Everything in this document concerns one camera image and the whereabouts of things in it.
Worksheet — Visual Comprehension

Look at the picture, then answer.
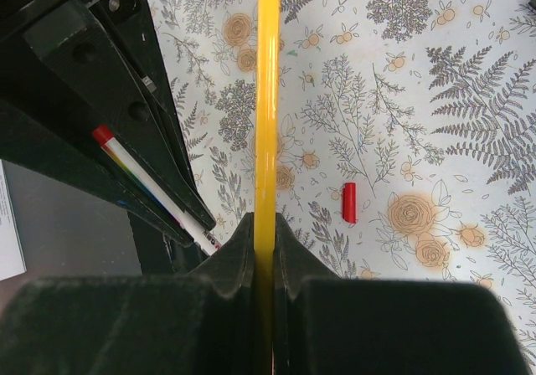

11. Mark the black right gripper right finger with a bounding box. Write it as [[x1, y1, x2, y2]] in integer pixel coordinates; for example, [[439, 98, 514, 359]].
[[274, 216, 526, 374]]

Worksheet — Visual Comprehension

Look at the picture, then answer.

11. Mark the floral table mat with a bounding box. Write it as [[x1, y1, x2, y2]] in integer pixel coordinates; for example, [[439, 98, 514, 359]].
[[148, 0, 535, 367]]

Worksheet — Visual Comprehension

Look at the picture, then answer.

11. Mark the white red marker pen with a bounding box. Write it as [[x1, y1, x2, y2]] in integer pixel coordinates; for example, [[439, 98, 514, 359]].
[[91, 125, 221, 255]]

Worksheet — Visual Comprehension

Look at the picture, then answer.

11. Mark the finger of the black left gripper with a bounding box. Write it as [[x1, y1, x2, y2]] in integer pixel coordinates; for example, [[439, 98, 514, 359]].
[[1, 99, 193, 246], [1, 0, 215, 229]]

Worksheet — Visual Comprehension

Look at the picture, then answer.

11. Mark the yellow framed whiteboard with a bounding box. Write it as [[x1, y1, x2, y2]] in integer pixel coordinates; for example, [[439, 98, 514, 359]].
[[253, 0, 280, 374]]

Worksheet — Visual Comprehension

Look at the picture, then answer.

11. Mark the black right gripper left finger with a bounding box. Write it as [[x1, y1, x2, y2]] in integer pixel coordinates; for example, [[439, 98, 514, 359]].
[[1, 213, 255, 374]]

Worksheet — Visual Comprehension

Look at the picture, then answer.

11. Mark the red marker cap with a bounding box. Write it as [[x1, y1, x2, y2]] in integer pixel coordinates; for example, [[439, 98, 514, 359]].
[[342, 182, 358, 224]]

